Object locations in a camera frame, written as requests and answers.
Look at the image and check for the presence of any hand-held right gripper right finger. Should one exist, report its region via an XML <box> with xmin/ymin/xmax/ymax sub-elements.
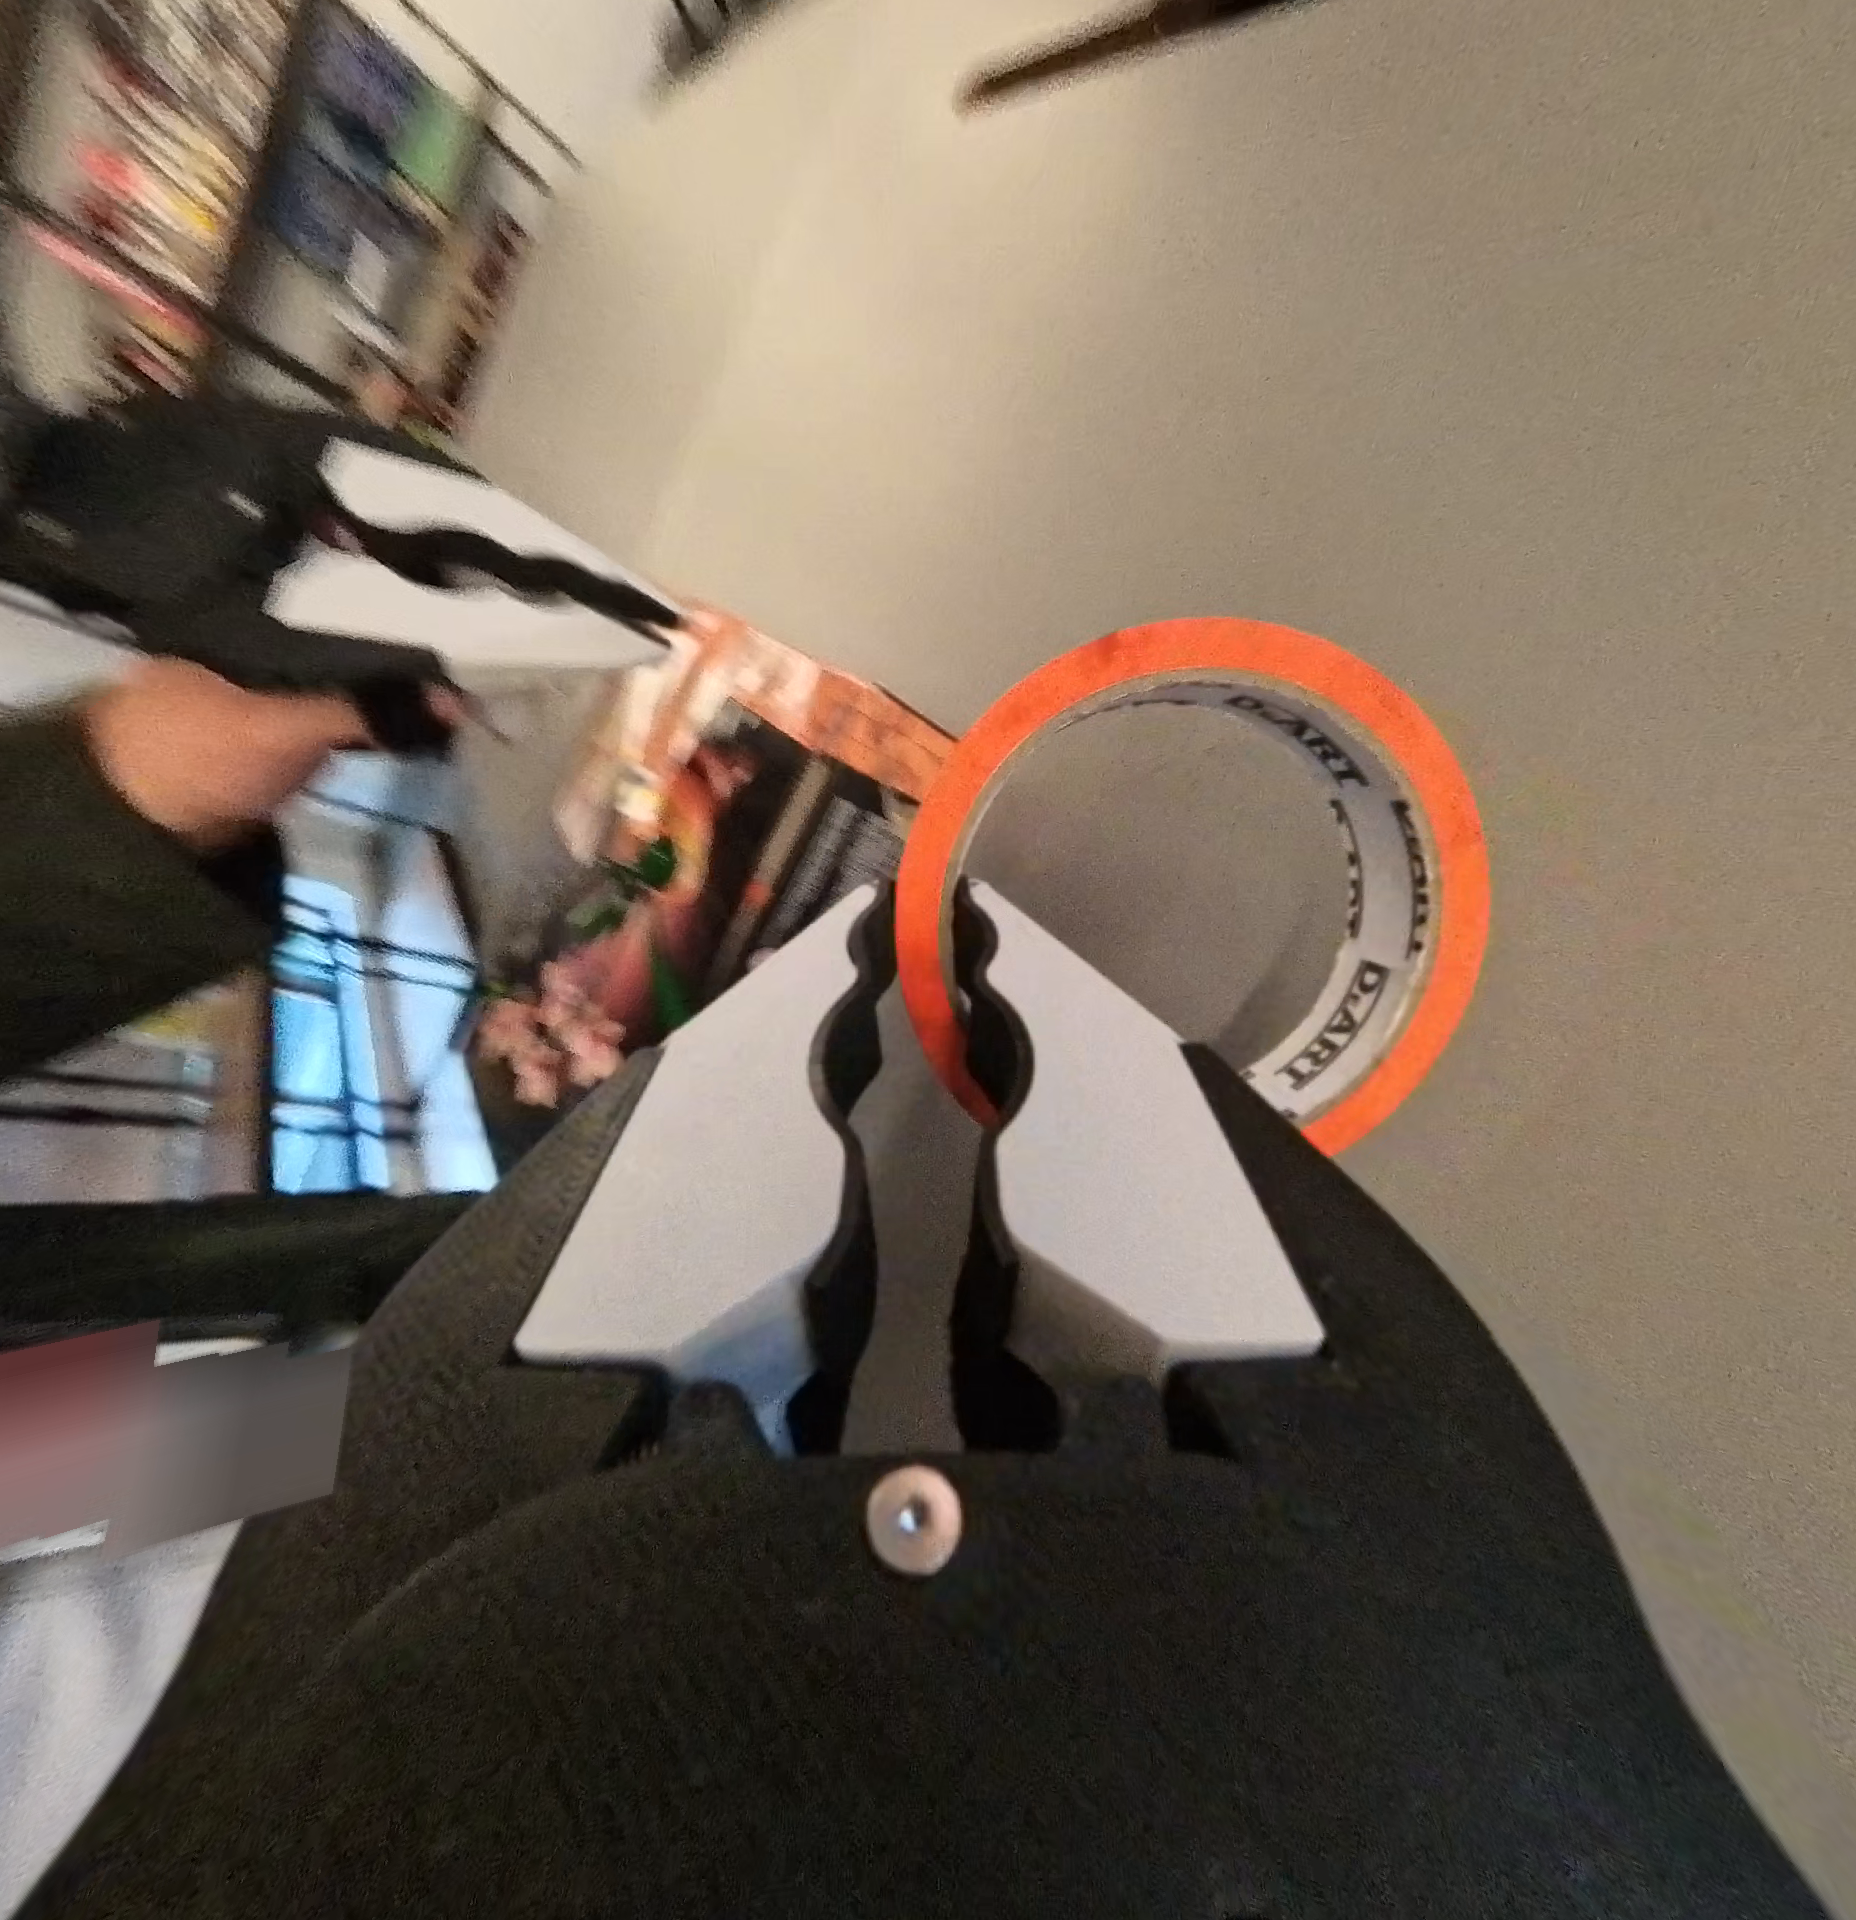
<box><xmin>946</xmin><ymin>877</ymin><xmax>1327</xmax><ymax>1454</ymax></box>

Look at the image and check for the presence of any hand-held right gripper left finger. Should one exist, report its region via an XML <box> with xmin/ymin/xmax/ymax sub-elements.
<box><xmin>510</xmin><ymin>882</ymin><xmax>891</xmax><ymax>1454</ymax></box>

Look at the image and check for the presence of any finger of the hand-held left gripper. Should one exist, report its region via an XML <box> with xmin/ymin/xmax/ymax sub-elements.
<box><xmin>319</xmin><ymin>440</ymin><xmax>691</xmax><ymax>621</ymax></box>
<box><xmin>265</xmin><ymin>558</ymin><xmax>674</xmax><ymax>674</ymax></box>

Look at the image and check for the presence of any black shelving rack with goods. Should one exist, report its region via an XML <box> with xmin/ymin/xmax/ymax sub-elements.
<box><xmin>0</xmin><ymin>0</ymin><xmax>584</xmax><ymax>449</ymax></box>

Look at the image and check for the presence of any black flower-print cardboard box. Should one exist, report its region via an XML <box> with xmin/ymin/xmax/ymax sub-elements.
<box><xmin>472</xmin><ymin>600</ymin><xmax>961</xmax><ymax>1113</ymax></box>

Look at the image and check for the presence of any orange tape roll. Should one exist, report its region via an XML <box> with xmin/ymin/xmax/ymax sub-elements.
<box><xmin>892</xmin><ymin>613</ymin><xmax>1494</xmax><ymax>1159</ymax></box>

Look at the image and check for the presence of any person's left hand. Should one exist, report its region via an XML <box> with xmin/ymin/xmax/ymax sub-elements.
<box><xmin>85</xmin><ymin>659</ymin><xmax>421</xmax><ymax>846</ymax></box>

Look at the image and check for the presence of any person's white shirt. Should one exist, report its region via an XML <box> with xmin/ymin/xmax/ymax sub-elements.
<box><xmin>0</xmin><ymin>1553</ymin><xmax>231</xmax><ymax>1920</ymax></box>

